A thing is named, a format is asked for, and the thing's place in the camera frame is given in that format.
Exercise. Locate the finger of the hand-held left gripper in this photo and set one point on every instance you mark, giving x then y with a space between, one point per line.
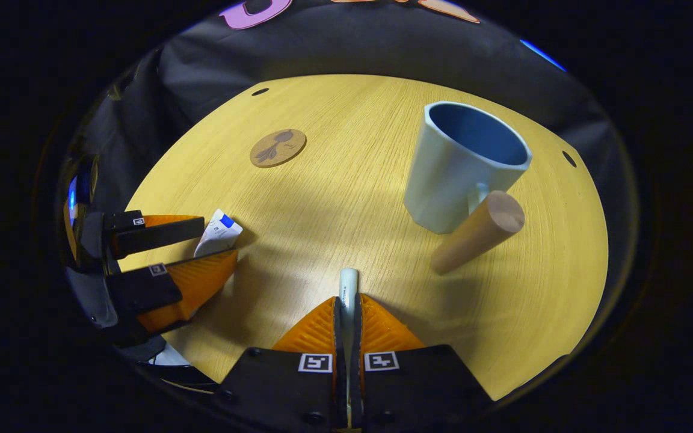
142 291
154 236

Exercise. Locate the white toothpaste tube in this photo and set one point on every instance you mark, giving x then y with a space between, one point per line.
217 234

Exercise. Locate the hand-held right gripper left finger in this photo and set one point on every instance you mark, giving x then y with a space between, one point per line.
280 391

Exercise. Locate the round cork coaster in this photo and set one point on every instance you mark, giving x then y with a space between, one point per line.
277 148

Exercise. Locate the pale green toothbrush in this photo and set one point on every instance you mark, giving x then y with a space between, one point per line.
348 288

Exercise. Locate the black backdrop cloth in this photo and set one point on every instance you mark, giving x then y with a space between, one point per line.
352 48

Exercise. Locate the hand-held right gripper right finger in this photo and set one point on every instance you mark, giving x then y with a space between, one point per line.
412 391

